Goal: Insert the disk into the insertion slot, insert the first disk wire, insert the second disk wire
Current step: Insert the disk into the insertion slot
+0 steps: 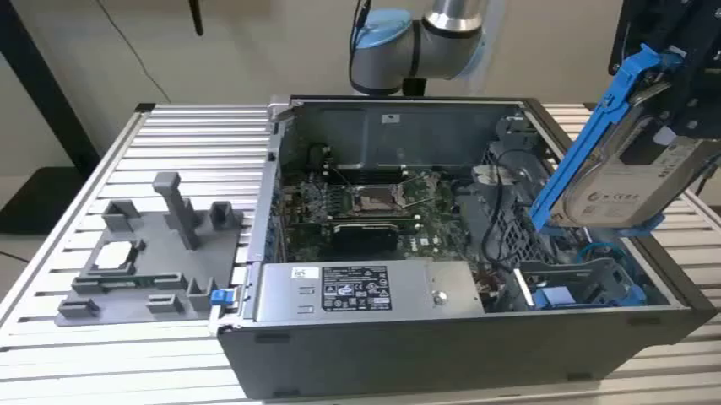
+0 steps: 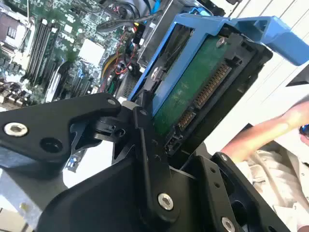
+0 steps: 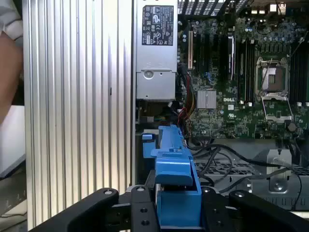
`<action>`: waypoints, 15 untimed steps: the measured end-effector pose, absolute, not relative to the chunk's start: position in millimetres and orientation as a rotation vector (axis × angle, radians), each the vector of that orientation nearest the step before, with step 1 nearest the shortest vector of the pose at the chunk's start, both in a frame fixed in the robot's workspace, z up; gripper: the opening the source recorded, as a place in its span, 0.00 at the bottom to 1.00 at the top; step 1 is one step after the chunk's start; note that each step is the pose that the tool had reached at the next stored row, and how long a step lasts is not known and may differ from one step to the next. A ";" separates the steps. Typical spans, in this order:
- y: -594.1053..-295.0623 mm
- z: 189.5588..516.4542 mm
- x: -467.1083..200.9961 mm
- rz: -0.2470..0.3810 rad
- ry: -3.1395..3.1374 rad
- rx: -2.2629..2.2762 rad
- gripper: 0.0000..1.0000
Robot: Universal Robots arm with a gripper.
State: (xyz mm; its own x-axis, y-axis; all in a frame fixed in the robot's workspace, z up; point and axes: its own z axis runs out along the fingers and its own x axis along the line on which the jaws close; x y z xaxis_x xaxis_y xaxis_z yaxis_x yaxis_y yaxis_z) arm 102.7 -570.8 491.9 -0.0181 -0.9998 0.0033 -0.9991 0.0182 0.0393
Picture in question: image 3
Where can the green motherboard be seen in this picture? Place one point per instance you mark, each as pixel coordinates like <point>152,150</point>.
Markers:
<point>217,120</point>

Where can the small silver chipset heatsink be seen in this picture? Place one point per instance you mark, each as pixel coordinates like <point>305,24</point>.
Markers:
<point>206,99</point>

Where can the silver power supply unit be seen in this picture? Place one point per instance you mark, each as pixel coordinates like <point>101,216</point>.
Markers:
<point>155,82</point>

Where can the metal disk bay cage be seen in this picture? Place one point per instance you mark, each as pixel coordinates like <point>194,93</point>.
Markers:
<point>277,188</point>

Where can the beige expansion slot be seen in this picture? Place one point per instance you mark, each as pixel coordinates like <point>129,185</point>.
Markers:
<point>190,50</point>

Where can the black open PC case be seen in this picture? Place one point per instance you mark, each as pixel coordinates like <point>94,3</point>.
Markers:
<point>241,142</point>

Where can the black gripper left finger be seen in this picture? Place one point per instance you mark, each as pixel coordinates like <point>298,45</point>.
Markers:
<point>141,212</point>

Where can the black graphics card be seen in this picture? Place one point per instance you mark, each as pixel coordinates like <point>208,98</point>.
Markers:
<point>230,55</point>

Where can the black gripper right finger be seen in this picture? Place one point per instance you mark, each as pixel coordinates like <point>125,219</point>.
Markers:
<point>260,212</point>

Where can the person's white sleeve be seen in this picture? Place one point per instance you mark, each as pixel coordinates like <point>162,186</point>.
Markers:
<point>10,17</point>

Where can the round coin battery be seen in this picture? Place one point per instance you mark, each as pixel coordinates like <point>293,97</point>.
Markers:
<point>291,126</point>

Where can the CPU socket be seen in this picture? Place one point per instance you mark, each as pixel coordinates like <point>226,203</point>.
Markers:
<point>272,77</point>

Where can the hard disk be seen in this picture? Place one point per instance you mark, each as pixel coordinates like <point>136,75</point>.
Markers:
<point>178,207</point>

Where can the metal socket cover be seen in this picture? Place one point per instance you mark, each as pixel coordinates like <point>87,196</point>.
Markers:
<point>264,107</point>

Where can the black RAM slots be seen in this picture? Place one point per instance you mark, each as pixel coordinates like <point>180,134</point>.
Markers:
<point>299,77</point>
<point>246,72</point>

